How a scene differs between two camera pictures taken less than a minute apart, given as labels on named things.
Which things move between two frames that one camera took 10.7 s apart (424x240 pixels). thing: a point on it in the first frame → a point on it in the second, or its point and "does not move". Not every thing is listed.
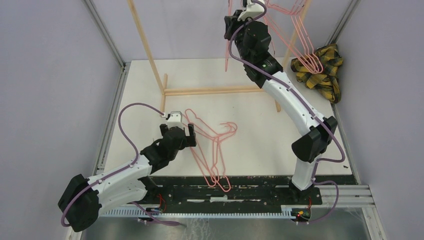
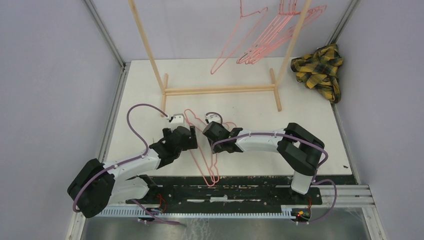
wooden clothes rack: x=161 y=79 does not move
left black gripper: x=189 y=140 does not move
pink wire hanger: x=320 y=72 → x=296 y=19
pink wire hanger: x=280 y=10 → x=284 y=22
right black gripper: x=232 y=22 → x=217 y=149
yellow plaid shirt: x=318 y=70 does not move
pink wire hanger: x=289 y=41 → x=294 y=21
